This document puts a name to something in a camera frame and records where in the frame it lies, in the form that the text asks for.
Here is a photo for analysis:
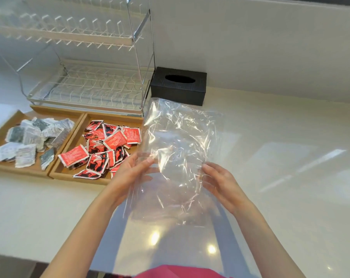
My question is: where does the person's right hand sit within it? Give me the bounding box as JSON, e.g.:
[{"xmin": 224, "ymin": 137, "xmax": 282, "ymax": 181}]
[{"xmin": 202, "ymin": 162, "xmax": 252, "ymax": 216}]

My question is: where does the person's left hand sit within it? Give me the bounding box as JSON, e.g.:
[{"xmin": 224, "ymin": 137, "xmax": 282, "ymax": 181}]
[{"xmin": 105, "ymin": 153, "xmax": 161, "ymax": 208}]

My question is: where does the clear plastic bag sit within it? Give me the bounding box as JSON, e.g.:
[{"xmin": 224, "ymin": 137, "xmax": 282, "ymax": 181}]
[{"xmin": 126, "ymin": 97, "xmax": 225, "ymax": 226}]

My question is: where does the person's left forearm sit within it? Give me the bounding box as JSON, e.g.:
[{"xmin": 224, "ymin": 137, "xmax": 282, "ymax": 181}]
[{"xmin": 40, "ymin": 189, "xmax": 126, "ymax": 278}]

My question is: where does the person's right forearm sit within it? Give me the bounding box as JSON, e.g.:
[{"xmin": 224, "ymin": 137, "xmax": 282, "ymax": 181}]
[{"xmin": 232, "ymin": 201, "xmax": 306, "ymax": 278}]

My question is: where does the pile of red black packets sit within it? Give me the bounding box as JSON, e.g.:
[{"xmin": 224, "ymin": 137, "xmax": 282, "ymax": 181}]
[{"xmin": 58, "ymin": 120, "xmax": 142, "ymax": 180}]

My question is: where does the wooden tray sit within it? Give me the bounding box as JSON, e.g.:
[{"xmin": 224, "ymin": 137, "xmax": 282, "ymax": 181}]
[
  {"xmin": 49, "ymin": 112, "xmax": 145, "ymax": 186},
  {"xmin": 0, "ymin": 105, "xmax": 86, "ymax": 179}
]

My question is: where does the black tissue box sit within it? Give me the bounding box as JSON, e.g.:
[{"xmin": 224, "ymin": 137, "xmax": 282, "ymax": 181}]
[{"xmin": 150, "ymin": 67, "xmax": 207, "ymax": 106}]

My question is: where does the pink garment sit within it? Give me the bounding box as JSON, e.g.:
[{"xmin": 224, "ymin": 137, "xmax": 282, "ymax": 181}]
[{"xmin": 134, "ymin": 265, "xmax": 231, "ymax": 278}]

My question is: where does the pile of white grey packets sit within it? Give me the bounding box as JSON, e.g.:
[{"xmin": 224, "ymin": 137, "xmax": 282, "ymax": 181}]
[{"xmin": 0, "ymin": 117, "xmax": 75, "ymax": 171}]

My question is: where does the chrome wire dish rack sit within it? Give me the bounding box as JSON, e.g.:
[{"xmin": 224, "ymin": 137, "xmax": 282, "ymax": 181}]
[{"xmin": 0, "ymin": 0, "xmax": 156, "ymax": 117}]

